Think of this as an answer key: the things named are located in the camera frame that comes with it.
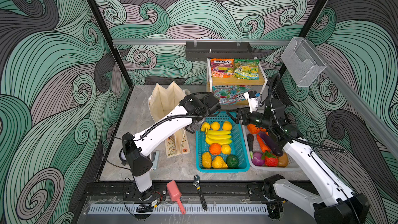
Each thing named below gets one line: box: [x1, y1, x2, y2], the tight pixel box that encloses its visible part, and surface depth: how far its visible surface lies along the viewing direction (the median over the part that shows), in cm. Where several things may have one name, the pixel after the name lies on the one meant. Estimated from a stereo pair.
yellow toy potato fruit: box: [202, 151, 212, 168], surface depth 81 cm
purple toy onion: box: [251, 151, 266, 167], surface depth 79 cm
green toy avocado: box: [225, 154, 239, 169], surface depth 80 cm
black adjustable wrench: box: [192, 175, 208, 212], surface depth 76 cm
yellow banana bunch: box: [205, 128, 233, 146], surface depth 90 cm
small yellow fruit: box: [220, 144, 231, 155], surface depth 85 cm
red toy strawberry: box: [261, 150, 279, 167], surface depth 79 cm
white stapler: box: [151, 150, 160, 171], surface depth 83 cm
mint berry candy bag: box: [212, 85, 249, 106], surface depth 92 cm
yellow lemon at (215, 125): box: [210, 121, 221, 131], surface depth 95 cm
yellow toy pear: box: [211, 156, 229, 169], surface depth 79 cm
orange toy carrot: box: [256, 134, 272, 153], surface depth 83 cm
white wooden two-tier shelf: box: [206, 57, 268, 107], surface depth 79 cm
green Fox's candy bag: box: [234, 58, 260, 81], surface depth 79 cm
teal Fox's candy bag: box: [231, 85, 252, 105], surface depth 95 cm
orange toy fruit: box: [209, 142, 222, 156], surface depth 84 cm
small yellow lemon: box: [200, 121, 211, 132], surface depth 94 cm
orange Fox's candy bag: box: [209, 58, 235, 79], surface depth 81 cm
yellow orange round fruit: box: [222, 120, 233, 132], surface depth 94 cm
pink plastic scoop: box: [166, 180, 186, 215], surface depth 73 cm
